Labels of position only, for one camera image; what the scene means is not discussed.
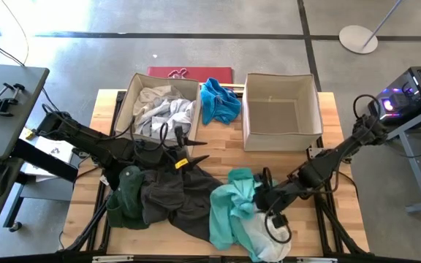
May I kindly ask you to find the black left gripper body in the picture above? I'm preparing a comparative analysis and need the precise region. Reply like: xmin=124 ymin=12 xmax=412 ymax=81
xmin=160 ymin=137 xmax=193 ymax=172

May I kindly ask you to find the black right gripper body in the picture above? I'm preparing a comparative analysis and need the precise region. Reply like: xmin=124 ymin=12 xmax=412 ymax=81
xmin=253 ymin=181 xmax=300 ymax=217

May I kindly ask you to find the dark grey garment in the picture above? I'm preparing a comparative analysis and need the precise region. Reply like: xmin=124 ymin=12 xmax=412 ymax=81
xmin=139 ymin=166 xmax=223 ymax=242

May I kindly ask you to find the teal garment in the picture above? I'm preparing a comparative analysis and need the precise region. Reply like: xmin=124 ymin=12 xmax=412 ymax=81
xmin=209 ymin=167 xmax=281 ymax=262

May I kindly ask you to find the bright blue garment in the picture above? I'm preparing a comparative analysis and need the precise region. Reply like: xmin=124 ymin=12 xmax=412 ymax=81
xmin=200 ymin=77 xmax=242 ymax=126

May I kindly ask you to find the pale blue patterned garment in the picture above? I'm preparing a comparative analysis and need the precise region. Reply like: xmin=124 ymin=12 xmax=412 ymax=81
xmin=133 ymin=97 xmax=197 ymax=142

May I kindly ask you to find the white garment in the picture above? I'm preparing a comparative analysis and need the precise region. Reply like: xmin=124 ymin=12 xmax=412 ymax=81
xmin=239 ymin=207 xmax=292 ymax=263

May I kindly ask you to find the beige garment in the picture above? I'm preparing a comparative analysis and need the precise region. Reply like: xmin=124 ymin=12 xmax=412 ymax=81
xmin=137 ymin=85 xmax=183 ymax=111

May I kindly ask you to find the dark green garment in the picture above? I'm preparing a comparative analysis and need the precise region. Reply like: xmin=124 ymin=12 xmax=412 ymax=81
xmin=105 ymin=165 xmax=150 ymax=230

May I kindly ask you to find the red floor mat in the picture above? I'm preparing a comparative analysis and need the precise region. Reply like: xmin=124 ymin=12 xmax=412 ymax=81
xmin=146 ymin=66 xmax=234 ymax=85

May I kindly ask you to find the white paper sheet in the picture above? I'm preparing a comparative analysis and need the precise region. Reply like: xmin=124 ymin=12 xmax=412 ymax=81
xmin=23 ymin=135 xmax=75 ymax=177

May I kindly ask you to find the grey-blue metal table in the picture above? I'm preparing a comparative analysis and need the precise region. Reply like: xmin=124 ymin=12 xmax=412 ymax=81
xmin=385 ymin=100 xmax=421 ymax=215

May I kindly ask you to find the grey desk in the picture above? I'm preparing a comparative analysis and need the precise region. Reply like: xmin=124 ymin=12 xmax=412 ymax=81
xmin=0 ymin=64 xmax=79 ymax=251

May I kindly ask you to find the black computer tower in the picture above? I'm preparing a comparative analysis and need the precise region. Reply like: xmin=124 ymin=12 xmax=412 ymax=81
xmin=368 ymin=65 xmax=421 ymax=123

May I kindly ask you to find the grey round-base floor stand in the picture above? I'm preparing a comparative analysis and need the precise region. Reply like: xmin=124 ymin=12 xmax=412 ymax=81
xmin=338 ymin=0 xmax=404 ymax=56

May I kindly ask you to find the black clamp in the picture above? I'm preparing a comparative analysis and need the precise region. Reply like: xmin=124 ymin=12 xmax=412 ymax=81
xmin=0 ymin=83 xmax=26 ymax=118

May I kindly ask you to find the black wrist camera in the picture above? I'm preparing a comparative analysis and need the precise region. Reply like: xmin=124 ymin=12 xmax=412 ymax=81
xmin=173 ymin=125 xmax=187 ymax=148
xmin=270 ymin=214 xmax=290 ymax=229

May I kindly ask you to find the black cable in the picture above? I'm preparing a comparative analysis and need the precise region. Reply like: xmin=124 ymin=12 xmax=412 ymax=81
xmin=41 ymin=104 xmax=137 ymax=142
xmin=158 ymin=121 xmax=170 ymax=149
xmin=352 ymin=94 xmax=382 ymax=127
xmin=261 ymin=167 xmax=275 ymax=189
xmin=264 ymin=204 xmax=293 ymax=245

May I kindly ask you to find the silver metal bracket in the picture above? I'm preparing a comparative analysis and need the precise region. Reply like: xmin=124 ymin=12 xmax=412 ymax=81
xmin=296 ymin=256 xmax=338 ymax=263
xmin=91 ymin=255 xmax=135 ymax=263

